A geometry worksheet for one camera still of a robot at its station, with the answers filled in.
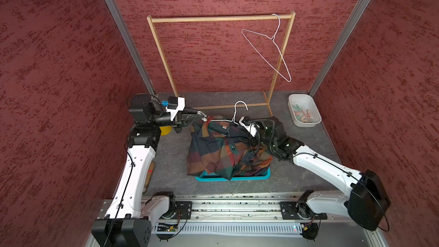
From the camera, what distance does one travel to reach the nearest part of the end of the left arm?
54 cm

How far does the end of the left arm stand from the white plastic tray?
694 millimetres

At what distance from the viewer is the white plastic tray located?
1.04m

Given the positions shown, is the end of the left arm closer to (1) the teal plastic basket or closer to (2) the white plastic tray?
(1) the teal plastic basket
